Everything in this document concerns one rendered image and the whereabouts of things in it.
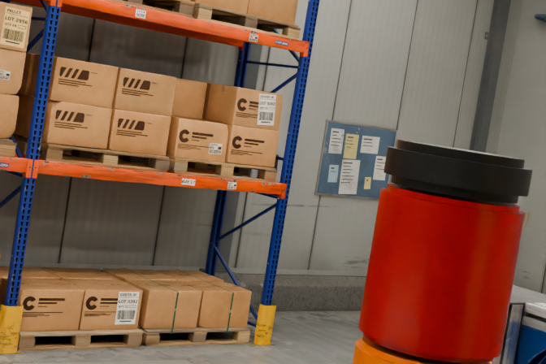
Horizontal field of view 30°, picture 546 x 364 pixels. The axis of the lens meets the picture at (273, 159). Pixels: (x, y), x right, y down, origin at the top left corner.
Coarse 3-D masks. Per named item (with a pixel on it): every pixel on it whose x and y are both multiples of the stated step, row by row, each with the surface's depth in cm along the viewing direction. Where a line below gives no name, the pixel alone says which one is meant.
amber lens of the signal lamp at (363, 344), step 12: (360, 348) 35; (372, 348) 35; (384, 348) 35; (360, 360) 35; (372, 360) 34; (384, 360) 34; (396, 360) 34; (408, 360) 34; (420, 360) 34; (432, 360) 34
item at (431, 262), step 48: (384, 192) 35; (384, 240) 34; (432, 240) 33; (480, 240) 33; (384, 288) 34; (432, 288) 33; (480, 288) 33; (384, 336) 34; (432, 336) 33; (480, 336) 33
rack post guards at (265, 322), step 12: (0, 312) 832; (12, 312) 830; (264, 312) 997; (0, 324) 830; (12, 324) 832; (264, 324) 999; (0, 336) 829; (12, 336) 833; (264, 336) 1001; (0, 348) 829; (12, 348) 835
